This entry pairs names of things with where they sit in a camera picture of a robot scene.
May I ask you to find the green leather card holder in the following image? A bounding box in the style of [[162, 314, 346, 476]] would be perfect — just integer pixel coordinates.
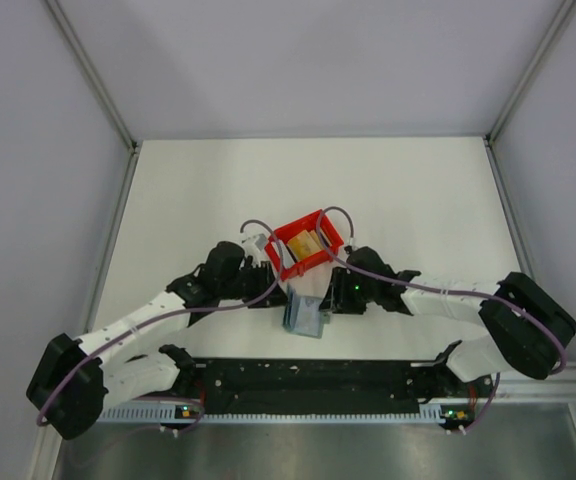
[[282, 287, 329, 339]]

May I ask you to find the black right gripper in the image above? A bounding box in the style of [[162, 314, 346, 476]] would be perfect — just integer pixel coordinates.
[[320, 266, 379, 314]]

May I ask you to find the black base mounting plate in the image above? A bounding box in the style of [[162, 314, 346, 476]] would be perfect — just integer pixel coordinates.
[[186, 358, 492, 416]]

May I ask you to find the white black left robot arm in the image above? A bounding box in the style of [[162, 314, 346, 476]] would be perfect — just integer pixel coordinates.
[[26, 241, 284, 440]]

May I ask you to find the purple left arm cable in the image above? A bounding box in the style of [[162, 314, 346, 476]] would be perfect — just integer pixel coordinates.
[[35, 218, 285, 427]]

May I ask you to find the aluminium frame rail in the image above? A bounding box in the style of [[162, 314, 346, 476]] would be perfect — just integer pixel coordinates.
[[495, 361, 576, 403]]

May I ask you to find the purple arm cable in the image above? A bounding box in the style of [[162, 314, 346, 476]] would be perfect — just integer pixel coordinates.
[[35, 218, 285, 427], [316, 204, 568, 435]]

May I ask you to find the red plastic card tray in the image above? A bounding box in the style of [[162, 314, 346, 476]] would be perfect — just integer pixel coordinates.
[[264, 210, 344, 281]]

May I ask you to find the white slotted cable duct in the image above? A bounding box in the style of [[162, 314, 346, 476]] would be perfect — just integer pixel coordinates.
[[98, 403, 176, 423]]

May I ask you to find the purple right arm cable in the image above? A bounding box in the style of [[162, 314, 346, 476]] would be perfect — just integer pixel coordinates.
[[316, 204, 568, 435]]

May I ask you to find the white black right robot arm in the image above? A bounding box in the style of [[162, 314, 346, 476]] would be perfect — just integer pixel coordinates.
[[321, 247, 576, 396]]

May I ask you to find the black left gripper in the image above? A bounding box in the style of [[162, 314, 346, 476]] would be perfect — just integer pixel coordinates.
[[219, 261, 291, 309]]

